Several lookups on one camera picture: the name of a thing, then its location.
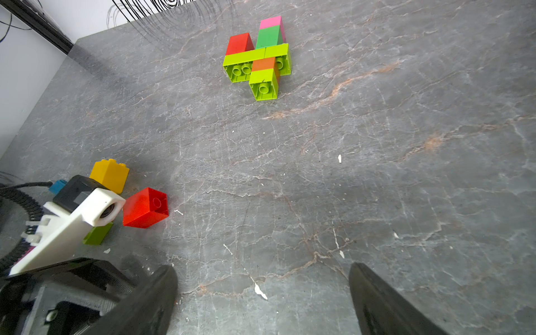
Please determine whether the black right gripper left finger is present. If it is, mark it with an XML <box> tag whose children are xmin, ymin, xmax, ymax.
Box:
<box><xmin>85</xmin><ymin>265</ymin><xmax>178</xmax><ymax>335</ymax></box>

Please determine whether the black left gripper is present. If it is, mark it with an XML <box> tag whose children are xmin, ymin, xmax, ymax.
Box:
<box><xmin>1</xmin><ymin>258</ymin><xmax>136</xmax><ymax>334</ymax></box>

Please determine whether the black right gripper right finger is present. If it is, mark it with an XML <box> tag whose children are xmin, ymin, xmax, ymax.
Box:
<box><xmin>349</xmin><ymin>262</ymin><xmax>446</xmax><ymax>335</ymax></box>

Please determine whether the small red lego brick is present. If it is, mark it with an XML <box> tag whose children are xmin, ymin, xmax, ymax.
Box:
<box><xmin>123</xmin><ymin>188</ymin><xmax>170</xmax><ymax>229</ymax></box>

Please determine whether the yellow lego brick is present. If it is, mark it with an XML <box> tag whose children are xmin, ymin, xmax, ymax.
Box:
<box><xmin>89</xmin><ymin>159</ymin><xmax>130</xmax><ymax>195</ymax></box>

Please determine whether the lime square lego brick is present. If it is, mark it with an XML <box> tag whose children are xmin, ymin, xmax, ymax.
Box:
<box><xmin>249</xmin><ymin>69</ymin><xmax>279</xmax><ymax>101</ymax></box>

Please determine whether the lime green long lego brick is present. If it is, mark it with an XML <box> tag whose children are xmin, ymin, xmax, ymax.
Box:
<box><xmin>223</xmin><ymin>43</ymin><xmax>292</xmax><ymax>83</ymax></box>

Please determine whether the small lime lego brick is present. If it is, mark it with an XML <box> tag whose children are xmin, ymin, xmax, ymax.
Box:
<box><xmin>83</xmin><ymin>222</ymin><xmax>113</xmax><ymax>246</ymax></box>

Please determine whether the blue lego brick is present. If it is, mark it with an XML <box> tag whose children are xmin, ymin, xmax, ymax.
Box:
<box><xmin>49</xmin><ymin>180</ymin><xmax>68</xmax><ymax>195</ymax></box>

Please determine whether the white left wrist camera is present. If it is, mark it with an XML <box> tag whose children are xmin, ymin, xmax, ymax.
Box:
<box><xmin>9</xmin><ymin>175</ymin><xmax>126</xmax><ymax>276</ymax></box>

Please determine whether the black corner frame post left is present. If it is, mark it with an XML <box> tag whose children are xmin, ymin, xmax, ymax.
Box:
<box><xmin>1</xmin><ymin>0</ymin><xmax>73</xmax><ymax>55</ymax></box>

